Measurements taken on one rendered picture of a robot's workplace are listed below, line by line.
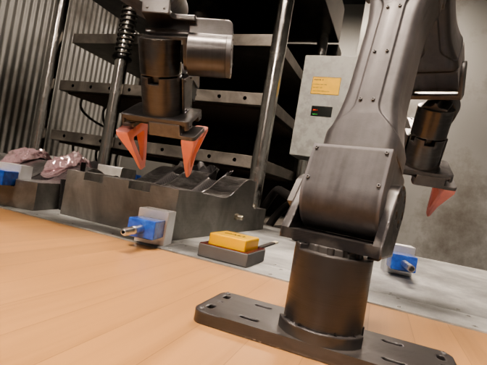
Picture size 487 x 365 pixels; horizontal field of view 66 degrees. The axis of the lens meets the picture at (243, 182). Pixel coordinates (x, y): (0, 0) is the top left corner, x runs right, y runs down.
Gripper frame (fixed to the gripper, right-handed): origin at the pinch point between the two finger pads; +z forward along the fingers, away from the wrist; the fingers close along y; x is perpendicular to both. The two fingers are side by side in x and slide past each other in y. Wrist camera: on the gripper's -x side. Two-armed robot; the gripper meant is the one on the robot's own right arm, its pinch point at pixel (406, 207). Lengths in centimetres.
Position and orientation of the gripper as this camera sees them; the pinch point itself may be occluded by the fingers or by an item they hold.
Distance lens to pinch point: 77.7
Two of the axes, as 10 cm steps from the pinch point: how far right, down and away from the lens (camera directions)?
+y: -9.7, -1.6, 2.1
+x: -2.6, 4.5, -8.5
